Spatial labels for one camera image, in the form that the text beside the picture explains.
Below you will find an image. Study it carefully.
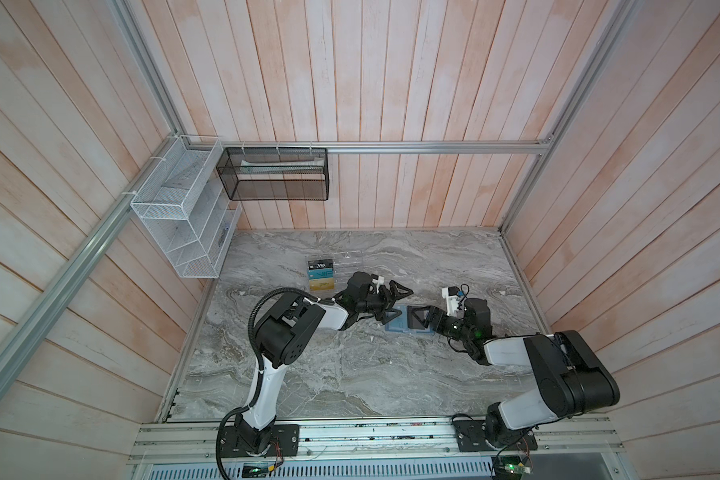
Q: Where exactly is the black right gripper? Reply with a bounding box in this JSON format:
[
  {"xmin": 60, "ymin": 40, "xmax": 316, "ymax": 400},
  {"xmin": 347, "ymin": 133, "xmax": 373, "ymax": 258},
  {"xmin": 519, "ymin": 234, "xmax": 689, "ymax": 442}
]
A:
[{"xmin": 412, "ymin": 305, "xmax": 472, "ymax": 342}]

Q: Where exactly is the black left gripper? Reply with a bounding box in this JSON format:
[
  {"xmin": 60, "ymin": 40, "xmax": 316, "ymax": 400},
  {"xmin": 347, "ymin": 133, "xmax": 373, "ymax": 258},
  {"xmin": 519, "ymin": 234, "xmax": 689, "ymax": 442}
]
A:
[{"xmin": 356, "ymin": 279, "xmax": 414, "ymax": 324}]

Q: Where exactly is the beige card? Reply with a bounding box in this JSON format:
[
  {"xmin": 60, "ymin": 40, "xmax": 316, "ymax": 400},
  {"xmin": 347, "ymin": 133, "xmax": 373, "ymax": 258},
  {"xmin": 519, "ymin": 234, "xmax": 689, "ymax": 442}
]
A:
[{"xmin": 308, "ymin": 278, "xmax": 335, "ymax": 292}]

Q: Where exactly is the teal VIP card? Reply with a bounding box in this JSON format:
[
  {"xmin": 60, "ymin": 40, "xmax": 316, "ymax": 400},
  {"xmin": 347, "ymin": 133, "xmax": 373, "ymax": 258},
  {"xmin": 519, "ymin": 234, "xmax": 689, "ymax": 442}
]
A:
[{"xmin": 308, "ymin": 268, "xmax": 334, "ymax": 281}]

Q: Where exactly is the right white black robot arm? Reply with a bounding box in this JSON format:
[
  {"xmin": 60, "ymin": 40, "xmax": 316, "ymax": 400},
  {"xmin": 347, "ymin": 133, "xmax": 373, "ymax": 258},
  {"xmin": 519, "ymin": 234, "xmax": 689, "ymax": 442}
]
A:
[{"xmin": 408, "ymin": 298, "xmax": 620, "ymax": 448}]

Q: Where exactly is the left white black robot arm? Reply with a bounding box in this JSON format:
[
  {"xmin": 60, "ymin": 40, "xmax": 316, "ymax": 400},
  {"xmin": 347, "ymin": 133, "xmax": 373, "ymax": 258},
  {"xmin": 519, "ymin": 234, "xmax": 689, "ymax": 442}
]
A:
[{"xmin": 240, "ymin": 271, "xmax": 413, "ymax": 432}]

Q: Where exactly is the clear acrylic card stand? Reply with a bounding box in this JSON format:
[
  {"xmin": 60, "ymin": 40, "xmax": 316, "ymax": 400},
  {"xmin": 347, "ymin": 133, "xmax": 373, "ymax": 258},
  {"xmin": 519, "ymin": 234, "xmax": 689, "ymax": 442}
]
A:
[{"xmin": 306, "ymin": 251, "xmax": 364, "ymax": 296}]

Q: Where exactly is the black card in stand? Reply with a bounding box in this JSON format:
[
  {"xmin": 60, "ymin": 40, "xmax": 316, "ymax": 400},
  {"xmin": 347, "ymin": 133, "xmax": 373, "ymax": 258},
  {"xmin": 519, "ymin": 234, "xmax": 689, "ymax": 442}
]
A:
[{"xmin": 307, "ymin": 258, "xmax": 334, "ymax": 270}]

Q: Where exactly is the white ventilation grille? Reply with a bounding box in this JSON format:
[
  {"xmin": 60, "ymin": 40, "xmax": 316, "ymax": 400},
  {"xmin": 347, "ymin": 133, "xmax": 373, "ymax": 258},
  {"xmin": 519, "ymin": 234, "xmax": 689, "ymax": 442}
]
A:
[{"xmin": 146, "ymin": 459, "xmax": 494, "ymax": 480}]

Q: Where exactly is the black mesh basket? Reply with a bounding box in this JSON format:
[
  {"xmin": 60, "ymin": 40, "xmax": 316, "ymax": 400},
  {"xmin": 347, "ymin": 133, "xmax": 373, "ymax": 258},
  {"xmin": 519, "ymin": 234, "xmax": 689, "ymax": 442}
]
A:
[{"xmin": 216, "ymin": 146, "xmax": 330, "ymax": 201}]

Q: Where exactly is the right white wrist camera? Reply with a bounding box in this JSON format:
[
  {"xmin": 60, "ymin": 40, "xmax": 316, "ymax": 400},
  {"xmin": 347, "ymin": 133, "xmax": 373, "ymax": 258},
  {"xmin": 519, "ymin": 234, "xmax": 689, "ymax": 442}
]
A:
[{"xmin": 441, "ymin": 284, "xmax": 469, "ymax": 319}]

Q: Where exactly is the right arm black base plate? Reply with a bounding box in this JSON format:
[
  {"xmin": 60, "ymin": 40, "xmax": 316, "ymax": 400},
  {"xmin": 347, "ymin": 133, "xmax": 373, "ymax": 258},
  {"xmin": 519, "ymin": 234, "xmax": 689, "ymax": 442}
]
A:
[{"xmin": 451, "ymin": 417, "xmax": 538, "ymax": 453}]

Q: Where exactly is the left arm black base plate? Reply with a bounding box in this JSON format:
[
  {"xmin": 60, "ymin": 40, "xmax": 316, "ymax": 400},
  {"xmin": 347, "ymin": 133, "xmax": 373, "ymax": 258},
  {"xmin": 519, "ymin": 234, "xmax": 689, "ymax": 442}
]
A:
[{"xmin": 216, "ymin": 422, "xmax": 300, "ymax": 458}]

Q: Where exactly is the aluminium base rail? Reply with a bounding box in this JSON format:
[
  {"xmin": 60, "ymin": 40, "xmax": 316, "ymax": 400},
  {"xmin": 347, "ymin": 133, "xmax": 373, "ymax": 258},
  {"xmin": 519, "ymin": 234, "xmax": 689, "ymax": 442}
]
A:
[{"xmin": 127, "ymin": 414, "xmax": 626, "ymax": 465}]

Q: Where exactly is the white wire mesh shelf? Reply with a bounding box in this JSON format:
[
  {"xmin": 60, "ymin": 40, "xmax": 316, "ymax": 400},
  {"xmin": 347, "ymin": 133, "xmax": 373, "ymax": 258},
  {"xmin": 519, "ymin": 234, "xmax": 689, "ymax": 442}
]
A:
[{"xmin": 131, "ymin": 135, "xmax": 242, "ymax": 279}]

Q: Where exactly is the left black corrugated cable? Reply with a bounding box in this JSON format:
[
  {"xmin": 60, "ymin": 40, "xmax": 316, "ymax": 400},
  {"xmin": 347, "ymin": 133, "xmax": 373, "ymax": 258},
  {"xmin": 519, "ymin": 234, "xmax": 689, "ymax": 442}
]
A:
[{"xmin": 214, "ymin": 286, "xmax": 337, "ymax": 480}]

